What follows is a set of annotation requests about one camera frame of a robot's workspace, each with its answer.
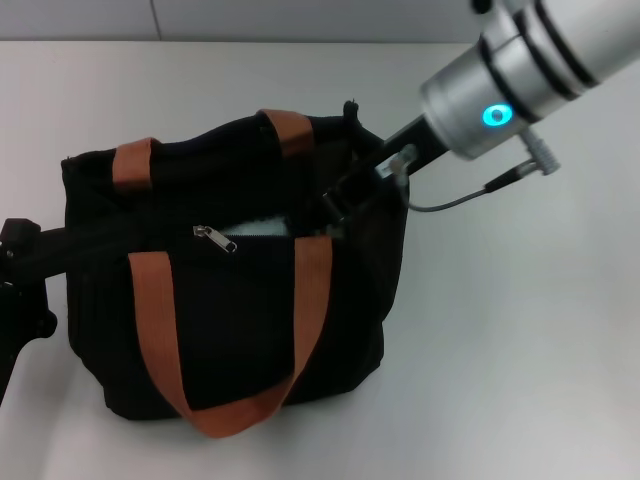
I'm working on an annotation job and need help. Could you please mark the blue grey box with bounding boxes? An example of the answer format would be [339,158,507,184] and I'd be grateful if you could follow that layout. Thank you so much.
[222,215,296,237]

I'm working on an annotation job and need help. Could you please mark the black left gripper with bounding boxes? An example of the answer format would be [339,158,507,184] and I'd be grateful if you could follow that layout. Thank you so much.
[0,216,71,394]

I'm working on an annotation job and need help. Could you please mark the right gripper cable with connectors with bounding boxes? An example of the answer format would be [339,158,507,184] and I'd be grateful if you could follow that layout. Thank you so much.
[377,130,561,215]

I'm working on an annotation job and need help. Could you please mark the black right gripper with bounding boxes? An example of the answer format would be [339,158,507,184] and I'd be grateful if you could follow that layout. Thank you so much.
[312,113,454,224]

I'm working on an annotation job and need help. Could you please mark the black food bag orange straps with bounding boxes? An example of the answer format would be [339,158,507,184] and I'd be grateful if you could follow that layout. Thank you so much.
[60,98,412,440]

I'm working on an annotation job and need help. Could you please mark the silver zipper pull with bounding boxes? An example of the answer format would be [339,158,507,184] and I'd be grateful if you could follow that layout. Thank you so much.
[193,224,240,256]

